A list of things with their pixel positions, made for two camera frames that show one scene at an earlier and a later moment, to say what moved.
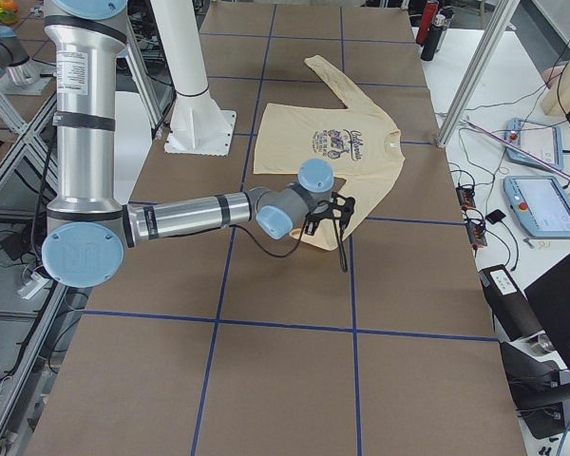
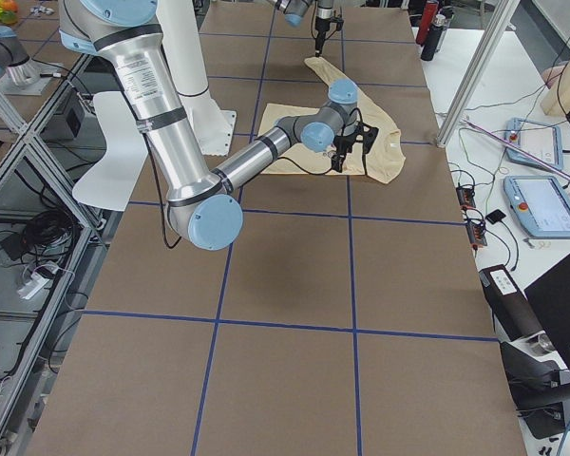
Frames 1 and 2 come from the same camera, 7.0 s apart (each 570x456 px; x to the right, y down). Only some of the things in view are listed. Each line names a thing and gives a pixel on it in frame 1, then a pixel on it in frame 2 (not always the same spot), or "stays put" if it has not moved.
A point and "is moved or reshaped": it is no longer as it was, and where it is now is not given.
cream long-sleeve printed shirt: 341,157 is moved or reshaped
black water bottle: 430,44 stays put
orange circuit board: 465,196 stays put
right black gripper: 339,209 to 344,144
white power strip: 35,283 stays put
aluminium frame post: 478,68 stays put
